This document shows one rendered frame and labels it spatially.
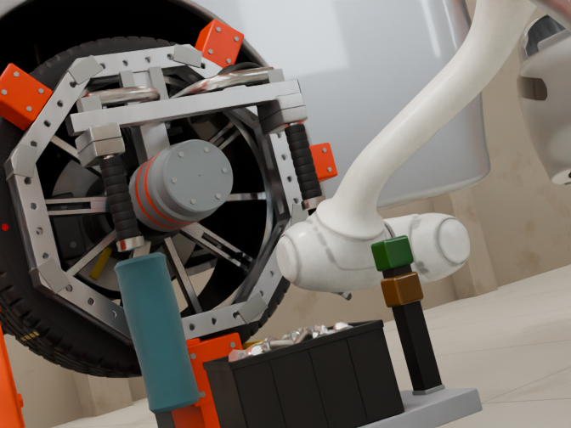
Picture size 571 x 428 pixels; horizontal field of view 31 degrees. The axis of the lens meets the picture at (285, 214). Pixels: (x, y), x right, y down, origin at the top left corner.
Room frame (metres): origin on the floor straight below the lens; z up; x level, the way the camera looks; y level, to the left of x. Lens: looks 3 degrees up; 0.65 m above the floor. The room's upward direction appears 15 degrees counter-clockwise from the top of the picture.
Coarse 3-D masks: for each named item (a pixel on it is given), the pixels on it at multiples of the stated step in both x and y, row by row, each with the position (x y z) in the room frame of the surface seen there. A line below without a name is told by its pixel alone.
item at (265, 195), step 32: (192, 128) 2.16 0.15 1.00; (224, 128) 2.05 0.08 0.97; (128, 160) 1.95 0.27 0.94; (256, 160) 2.05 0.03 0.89; (256, 192) 2.07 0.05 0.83; (192, 224) 1.99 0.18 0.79; (224, 224) 2.24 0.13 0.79; (256, 224) 2.09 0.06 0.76; (224, 256) 2.02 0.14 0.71; (256, 256) 2.03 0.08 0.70; (192, 288) 1.98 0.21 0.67; (224, 288) 2.08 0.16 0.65
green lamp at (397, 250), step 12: (384, 240) 1.35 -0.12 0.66; (396, 240) 1.35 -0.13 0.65; (408, 240) 1.36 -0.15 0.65; (372, 252) 1.38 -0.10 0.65; (384, 252) 1.35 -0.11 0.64; (396, 252) 1.35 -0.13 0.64; (408, 252) 1.36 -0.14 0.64; (384, 264) 1.36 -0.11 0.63; (396, 264) 1.35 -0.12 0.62; (408, 264) 1.36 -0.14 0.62
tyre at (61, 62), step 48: (96, 48) 1.92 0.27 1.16; (144, 48) 1.97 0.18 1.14; (0, 144) 1.82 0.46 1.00; (0, 192) 1.81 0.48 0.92; (0, 240) 1.80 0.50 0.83; (0, 288) 1.81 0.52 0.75; (288, 288) 2.06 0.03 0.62; (48, 336) 1.83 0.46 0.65; (96, 336) 1.86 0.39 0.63; (240, 336) 1.99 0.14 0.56
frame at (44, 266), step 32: (96, 64) 1.83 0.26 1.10; (128, 64) 1.86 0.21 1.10; (160, 64) 1.89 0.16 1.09; (192, 64) 1.91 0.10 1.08; (64, 96) 1.80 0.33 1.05; (32, 128) 1.76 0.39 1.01; (256, 128) 2.02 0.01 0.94; (32, 160) 1.75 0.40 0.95; (288, 160) 1.99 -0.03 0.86; (32, 192) 1.75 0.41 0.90; (288, 192) 1.98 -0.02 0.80; (32, 224) 1.74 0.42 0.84; (288, 224) 1.97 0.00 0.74; (32, 256) 1.75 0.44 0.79; (64, 288) 1.76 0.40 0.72; (256, 288) 1.92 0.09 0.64; (96, 320) 1.82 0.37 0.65; (192, 320) 1.86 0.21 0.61; (224, 320) 1.89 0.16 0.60; (256, 320) 1.92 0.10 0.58
